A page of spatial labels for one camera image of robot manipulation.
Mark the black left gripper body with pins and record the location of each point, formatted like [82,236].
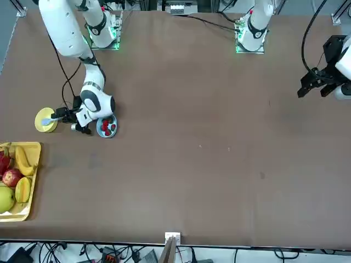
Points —
[334,49]

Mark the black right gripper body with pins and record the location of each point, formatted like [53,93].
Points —
[72,115]

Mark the pale blue plastic spoon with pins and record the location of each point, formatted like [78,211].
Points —
[46,122]

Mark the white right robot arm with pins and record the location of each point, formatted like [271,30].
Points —
[65,27]

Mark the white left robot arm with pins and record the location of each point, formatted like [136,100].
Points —
[256,22]

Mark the yellow bowl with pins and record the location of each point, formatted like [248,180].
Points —
[41,113]

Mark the light blue bowl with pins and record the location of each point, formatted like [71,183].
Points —
[99,129]

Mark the yellow plastic tray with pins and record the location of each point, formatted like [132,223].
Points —
[31,149]

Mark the yellow banana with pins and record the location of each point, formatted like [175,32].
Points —
[23,161]

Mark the pink dragon fruit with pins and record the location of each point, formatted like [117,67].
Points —
[4,163]

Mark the red apple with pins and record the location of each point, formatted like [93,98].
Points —
[11,178]

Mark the yellow star fruit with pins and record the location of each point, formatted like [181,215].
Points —
[23,190]

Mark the large yellow-green apple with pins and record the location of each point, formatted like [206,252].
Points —
[5,198]

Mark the red and black device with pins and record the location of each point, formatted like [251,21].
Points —
[109,257]

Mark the large black power adapter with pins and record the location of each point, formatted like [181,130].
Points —
[20,256]

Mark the white power strip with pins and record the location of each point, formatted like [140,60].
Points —
[176,8]

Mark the aluminium corner post foot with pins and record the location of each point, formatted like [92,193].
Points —
[337,19]
[22,11]

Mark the aluminium frame post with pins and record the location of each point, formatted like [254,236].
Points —
[167,252]

